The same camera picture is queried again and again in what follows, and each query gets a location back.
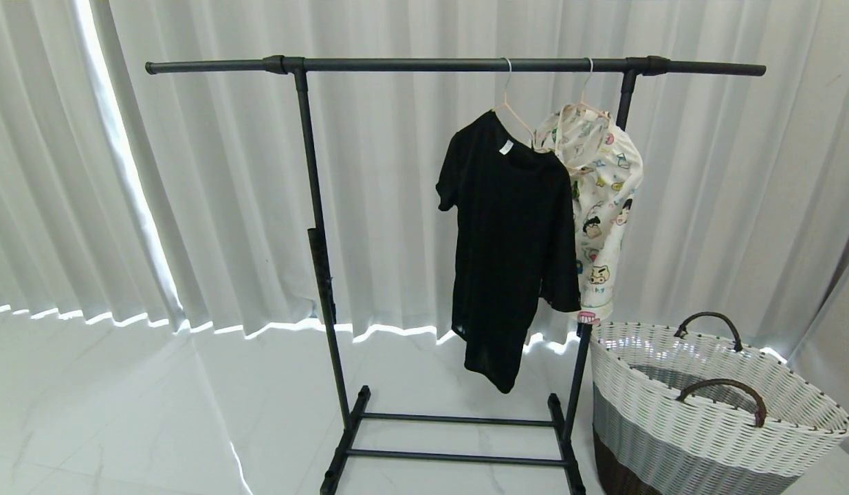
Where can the pink clothes hanger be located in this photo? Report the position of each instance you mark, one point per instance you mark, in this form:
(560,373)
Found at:
(517,117)
(590,67)

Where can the white curtain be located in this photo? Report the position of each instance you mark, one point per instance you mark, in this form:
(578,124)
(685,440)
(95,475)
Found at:
(190,172)

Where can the cream printed garment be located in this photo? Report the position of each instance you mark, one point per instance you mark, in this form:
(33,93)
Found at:
(603,192)

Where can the white laundry basket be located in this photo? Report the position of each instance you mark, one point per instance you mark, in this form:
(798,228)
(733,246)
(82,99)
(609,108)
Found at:
(671,426)

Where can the black garment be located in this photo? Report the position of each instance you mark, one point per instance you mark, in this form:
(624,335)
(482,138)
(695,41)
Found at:
(506,240)

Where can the black clothes rack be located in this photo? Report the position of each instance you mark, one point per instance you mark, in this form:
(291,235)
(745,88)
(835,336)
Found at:
(397,64)

